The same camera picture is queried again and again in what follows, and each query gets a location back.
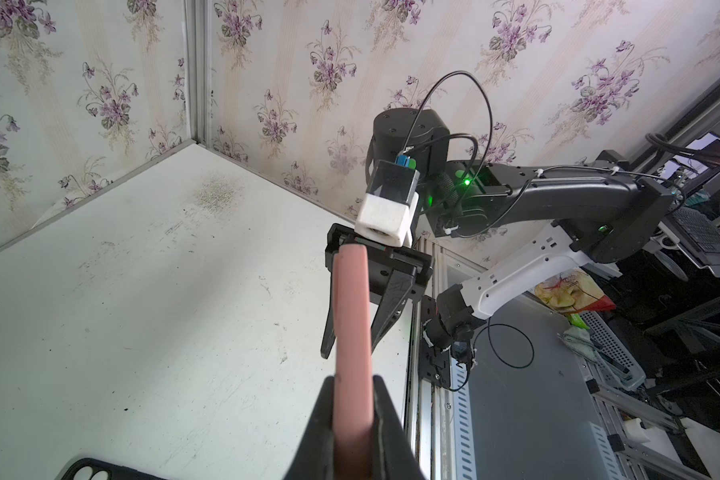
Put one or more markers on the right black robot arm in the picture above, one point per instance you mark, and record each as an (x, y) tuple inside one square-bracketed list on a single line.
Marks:
[(591, 214)]

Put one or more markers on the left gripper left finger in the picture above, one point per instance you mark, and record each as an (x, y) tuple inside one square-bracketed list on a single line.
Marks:
[(314, 457)]

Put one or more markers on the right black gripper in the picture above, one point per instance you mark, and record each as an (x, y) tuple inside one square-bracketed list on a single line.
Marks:
[(395, 275)]

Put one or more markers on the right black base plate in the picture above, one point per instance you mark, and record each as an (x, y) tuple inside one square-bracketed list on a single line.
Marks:
[(434, 364)]

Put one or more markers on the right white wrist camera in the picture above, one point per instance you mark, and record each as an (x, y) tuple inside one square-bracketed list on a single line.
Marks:
[(387, 210)]

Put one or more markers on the black phone case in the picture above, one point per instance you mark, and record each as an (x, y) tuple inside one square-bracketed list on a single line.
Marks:
[(92, 469)]

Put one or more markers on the pink-cased phone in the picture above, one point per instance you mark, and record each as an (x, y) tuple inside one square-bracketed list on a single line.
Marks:
[(353, 410)]

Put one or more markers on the black keyboard outside cage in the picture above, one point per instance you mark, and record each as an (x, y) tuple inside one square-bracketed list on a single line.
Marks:
[(698, 229)]

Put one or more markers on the white vented grille strip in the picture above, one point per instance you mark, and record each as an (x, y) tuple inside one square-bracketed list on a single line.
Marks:
[(464, 451)]

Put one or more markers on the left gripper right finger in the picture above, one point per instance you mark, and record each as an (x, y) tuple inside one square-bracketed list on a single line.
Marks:
[(392, 456)]

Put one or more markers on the colourful snack bag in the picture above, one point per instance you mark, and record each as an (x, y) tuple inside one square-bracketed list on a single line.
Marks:
[(573, 291)]

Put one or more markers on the aluminium rail base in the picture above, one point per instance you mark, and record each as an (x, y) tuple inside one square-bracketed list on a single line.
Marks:
[(437, 416)]

